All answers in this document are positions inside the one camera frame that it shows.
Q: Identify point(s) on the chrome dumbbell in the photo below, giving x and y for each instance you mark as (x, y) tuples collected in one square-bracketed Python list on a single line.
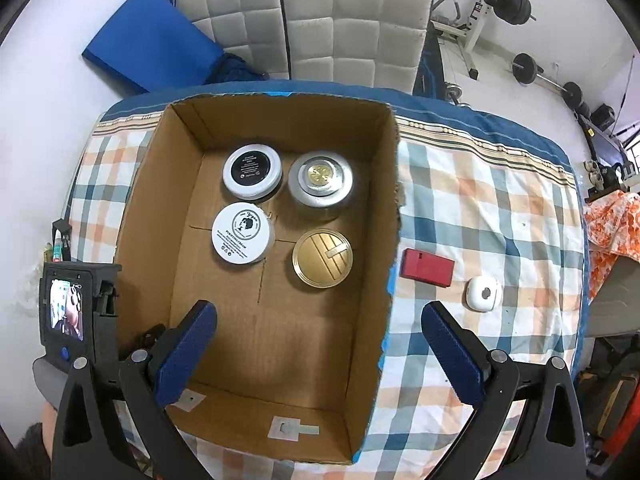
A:
[(455, 92)]

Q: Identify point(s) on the white lid round tin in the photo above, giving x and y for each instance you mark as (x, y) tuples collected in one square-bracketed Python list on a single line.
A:
[(242, 232)]

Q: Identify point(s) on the black weight bench pad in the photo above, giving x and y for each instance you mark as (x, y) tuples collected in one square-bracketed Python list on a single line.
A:
[(431, 65)]

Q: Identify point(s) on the plaid blanket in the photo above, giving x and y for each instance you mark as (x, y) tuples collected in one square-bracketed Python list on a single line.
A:
[(475, 365)]

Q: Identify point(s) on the treadmill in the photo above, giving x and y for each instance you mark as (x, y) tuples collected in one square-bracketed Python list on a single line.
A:
[(605, 145)]

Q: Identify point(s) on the short barbell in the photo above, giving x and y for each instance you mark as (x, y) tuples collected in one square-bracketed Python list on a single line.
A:
[(524, 66)]

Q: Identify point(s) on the silver round tin gold knob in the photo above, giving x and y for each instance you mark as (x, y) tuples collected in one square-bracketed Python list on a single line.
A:
[(321, 177)]

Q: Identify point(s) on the black lid round tin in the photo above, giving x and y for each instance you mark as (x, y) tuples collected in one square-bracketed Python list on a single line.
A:
[(251, 167)]

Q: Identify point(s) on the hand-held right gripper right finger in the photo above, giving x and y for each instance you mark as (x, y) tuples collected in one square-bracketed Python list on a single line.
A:
[(450, 357)]

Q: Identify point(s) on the window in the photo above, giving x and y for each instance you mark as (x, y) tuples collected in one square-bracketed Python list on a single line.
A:
[(635, 147)]

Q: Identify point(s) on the small white earbud case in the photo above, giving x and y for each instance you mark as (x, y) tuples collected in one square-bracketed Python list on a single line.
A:
[(482, 294)]

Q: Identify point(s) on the white barbell rack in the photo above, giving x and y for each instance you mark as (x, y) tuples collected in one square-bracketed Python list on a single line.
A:
[(480, 25)]

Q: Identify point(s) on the blue foam mat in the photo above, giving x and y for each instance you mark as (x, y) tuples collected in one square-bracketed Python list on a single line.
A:
[(145, 40)]

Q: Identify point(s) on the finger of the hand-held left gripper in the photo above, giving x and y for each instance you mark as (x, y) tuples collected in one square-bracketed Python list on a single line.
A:
[(154, 339)]

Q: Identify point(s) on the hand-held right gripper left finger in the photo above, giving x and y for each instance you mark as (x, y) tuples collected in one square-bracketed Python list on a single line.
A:
[(182, 360)]

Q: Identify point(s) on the brown cardboard box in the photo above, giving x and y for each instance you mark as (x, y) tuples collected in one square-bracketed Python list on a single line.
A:
[(280, 360)]

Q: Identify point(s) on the red bag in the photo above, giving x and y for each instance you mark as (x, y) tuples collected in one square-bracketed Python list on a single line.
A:
[(629, 430)]

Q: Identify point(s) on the dark blue cloth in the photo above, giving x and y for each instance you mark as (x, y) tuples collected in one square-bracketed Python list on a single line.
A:
[(232, 70)]

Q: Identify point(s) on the white quilted cushion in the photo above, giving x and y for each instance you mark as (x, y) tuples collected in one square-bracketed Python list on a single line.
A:
[(355, 30), (235, 15)]

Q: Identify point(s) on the orange floral cloth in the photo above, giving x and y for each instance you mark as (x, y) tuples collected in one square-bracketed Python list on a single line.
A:
[(610, 230)]

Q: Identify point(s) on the small red box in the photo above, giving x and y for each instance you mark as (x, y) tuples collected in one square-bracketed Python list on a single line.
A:
[(426, 266)]

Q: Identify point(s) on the black speaker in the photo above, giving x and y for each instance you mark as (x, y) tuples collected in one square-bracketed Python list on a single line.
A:
[(605, 117)]

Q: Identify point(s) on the grey chair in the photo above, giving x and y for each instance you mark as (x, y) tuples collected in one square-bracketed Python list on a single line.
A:
[(620, 300)]

